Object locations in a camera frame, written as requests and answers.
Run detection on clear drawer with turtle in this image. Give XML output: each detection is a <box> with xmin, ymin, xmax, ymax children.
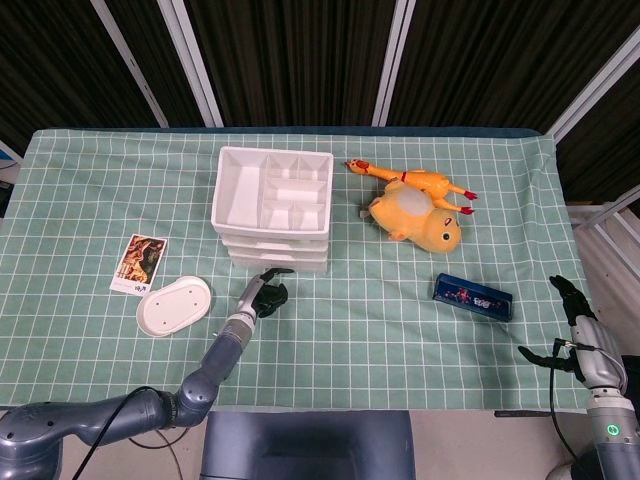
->
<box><xmin>230</xmin><ymin>253</ymin><xmax>330</xmax><ymax>275</ymax></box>

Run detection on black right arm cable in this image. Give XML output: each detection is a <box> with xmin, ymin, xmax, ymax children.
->
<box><xmin>548</xmin><ymin>337</ymin><xmax>584</xmax><ymax>466</ymax></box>

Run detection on white divided drawer box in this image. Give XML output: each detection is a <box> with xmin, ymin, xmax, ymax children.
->
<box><xmin>210</xmin><ymin>145</ymin><xmax>335</xmax><ymax>275</ymax></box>

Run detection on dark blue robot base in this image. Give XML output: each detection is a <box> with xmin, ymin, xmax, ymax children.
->
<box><xmin>199</xmin><ymin>410</ymin><xmax>416</xmax><ymax>480</ymax></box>

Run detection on black floor cables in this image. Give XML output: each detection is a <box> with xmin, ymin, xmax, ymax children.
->
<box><xmin>128</xmin><ymin>428</ymin><xmax>202</xmax><ymax>480</ymax></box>

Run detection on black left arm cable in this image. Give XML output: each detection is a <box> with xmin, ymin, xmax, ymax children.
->
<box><xmin>69</xmin><ymin>387</ymin><xmax>147</xmax><ymax>480</ymax></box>

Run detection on white metal frame rack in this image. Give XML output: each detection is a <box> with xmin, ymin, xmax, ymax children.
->
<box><xmin>567</xmin><ymin>184</ymin><xmax>640</xmax><ymax>261</ymax></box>

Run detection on yellow rubber chicken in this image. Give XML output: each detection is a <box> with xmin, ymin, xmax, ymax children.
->
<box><xmin>344</xmin><ymin>157</ymin><xmax>479</xmax><ymax>216</ymax></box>

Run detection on green checked tablecloth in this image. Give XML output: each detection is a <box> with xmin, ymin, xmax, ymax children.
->
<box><xmin>0</xmin><ymin>128</ymin><xmax>609</xmax><ymax>412</ymax></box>

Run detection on white oval tray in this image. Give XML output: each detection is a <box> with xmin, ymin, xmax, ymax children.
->
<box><xmin>135</xmin><ymin>275</ymin><xmax>213</xmax><ymax>340</ymax></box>

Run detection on white partition post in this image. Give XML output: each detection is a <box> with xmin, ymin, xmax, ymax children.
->
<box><xmin>157</xmin><ymin>0</ymin><xmax>225</xmax><ymax>127</ymax></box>
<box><xmin>547</xmin><ymin>24</ymin><xmax>640</xmax><ymax>142</ymax></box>
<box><xmin>89</xmin><ymin>0</ymin><xmax>169</xmax><ymax>126</ymax></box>
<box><xmin>372</xmin><ymin>0</ymin><xmax>417</xmax><ymax>126</ymax></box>

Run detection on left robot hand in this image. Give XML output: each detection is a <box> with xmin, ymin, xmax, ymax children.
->
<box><xmin>235</xmin><ymin>267</ymin><xmax>296</xmax><ymax>322</ymax></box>

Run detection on yellow plush duck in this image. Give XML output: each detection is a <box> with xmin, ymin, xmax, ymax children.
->
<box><xmin>368</xmin><ymin>179</ymin><xmax>464</xmax><ymax>255</ymax></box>

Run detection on picture card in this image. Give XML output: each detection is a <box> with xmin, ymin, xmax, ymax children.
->
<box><xmin>109</xmin><ymin>233</ymin><xmax>168</xmax><ymax>297</ymax></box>

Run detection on dark blue rectangular box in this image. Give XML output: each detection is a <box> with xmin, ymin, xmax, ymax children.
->
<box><xmin>432</xmin><ymin>272</ymin><xmax>515</xmax><ymax>323</ymax></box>

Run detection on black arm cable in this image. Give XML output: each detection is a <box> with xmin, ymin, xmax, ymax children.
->
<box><xmin>69</xmin><ymin>387</ymin><xmax>147</xmax><ymax>480</ymax></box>
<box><xmin>548</xmin><ymin>337</ymin><xmax>584</xmax><ymax>466</ymax></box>

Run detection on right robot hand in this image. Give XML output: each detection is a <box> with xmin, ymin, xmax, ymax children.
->
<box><xmin>517</xmin><ymin>274</ymin><xmax>629</xmax><ymax>389</ymax></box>

